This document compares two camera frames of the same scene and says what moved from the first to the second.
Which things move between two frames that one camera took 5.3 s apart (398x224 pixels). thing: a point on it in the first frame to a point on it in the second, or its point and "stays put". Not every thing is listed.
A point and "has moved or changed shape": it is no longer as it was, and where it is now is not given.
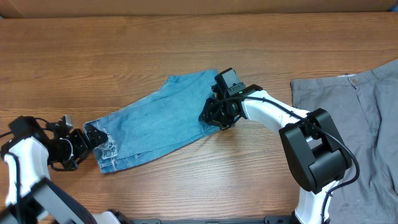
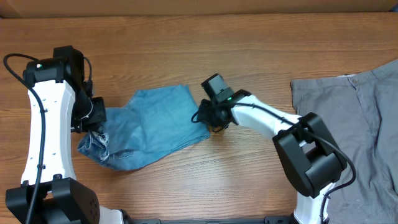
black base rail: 268,219 stays put
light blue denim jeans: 171,115 has moved or changed shape
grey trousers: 364,108 stays put
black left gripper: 78,135 to 100,117
